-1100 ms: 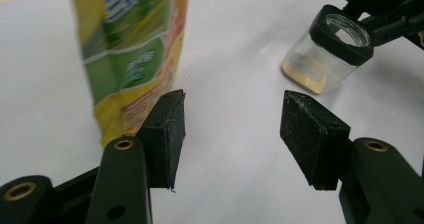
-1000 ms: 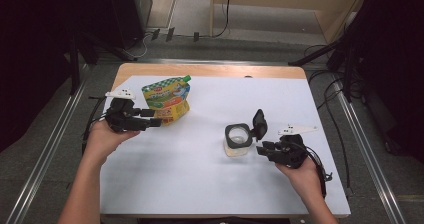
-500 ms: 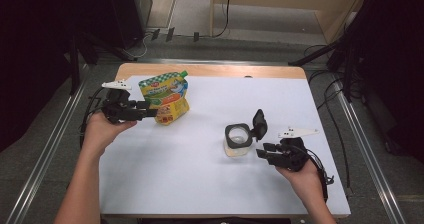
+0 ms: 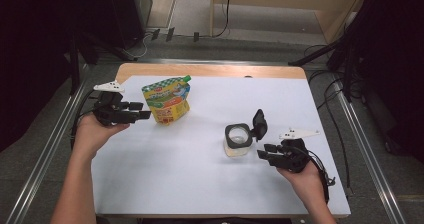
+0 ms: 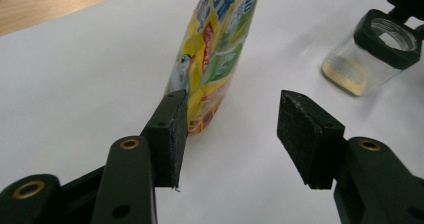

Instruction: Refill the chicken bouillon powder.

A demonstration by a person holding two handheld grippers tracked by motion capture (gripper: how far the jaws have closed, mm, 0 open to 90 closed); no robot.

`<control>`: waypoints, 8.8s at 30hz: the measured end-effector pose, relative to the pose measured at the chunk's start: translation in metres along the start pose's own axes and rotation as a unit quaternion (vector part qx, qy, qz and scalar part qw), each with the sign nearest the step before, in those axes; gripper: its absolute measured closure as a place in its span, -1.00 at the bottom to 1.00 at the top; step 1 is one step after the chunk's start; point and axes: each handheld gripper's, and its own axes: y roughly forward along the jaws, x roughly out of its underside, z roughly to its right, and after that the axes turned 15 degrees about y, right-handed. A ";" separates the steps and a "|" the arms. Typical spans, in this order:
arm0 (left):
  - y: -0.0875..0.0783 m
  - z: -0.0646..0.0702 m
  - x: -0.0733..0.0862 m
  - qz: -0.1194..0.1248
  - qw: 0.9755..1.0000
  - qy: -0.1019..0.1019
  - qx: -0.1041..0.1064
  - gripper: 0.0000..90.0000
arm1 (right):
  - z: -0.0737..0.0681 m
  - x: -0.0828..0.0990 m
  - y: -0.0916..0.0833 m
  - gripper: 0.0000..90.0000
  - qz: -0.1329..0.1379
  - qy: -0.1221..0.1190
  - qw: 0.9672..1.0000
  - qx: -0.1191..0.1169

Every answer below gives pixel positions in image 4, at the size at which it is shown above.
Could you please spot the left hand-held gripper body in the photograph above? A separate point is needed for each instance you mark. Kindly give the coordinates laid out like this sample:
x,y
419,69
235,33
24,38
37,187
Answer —
x,y
111,114

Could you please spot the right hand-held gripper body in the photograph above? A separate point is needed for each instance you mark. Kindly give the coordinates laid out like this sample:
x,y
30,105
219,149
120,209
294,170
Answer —
x,y
291,157

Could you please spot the yellow green spout pouch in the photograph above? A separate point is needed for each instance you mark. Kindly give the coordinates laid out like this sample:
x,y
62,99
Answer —
x,y
166,100

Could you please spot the clear jar with black lid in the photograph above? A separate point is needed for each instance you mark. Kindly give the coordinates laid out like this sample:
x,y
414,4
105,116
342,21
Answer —
x,y
230,140

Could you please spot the person's left hand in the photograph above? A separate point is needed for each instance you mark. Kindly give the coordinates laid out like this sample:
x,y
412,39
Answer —
x,y
90,134

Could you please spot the person's right hand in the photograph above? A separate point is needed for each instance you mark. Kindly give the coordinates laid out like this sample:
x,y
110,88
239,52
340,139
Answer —
x,y
306,184

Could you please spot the black metal stand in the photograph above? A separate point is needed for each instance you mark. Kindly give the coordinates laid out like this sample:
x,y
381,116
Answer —
x,y
74,67
313,54

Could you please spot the white paper sheet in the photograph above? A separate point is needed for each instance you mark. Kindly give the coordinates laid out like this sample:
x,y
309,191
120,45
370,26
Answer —
x,y
186,184

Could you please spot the small black plug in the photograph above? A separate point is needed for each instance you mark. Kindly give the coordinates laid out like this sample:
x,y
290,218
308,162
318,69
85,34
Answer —
x,y
196,36

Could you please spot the dark equipment cabinet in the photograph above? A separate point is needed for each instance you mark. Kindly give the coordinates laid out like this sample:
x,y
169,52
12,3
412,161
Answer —
x,y
126,14

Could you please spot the black curtain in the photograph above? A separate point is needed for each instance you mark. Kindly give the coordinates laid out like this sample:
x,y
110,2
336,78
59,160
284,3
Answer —
x,y
33,50
400,67

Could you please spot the short metal floor rail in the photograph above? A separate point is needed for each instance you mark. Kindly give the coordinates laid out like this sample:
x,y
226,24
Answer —
x,y
213,61

